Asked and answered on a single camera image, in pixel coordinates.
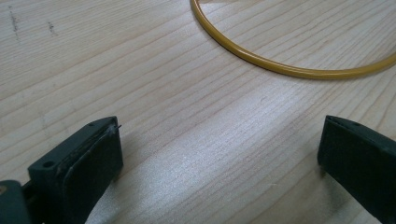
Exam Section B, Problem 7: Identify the yellow ring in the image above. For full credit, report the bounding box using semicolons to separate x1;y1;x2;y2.
190;0;396;81

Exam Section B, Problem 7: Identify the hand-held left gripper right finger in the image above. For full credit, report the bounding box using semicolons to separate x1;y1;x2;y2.
317;115;396;224

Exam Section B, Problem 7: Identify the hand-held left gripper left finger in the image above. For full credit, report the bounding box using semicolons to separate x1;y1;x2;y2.
21;116;124;224

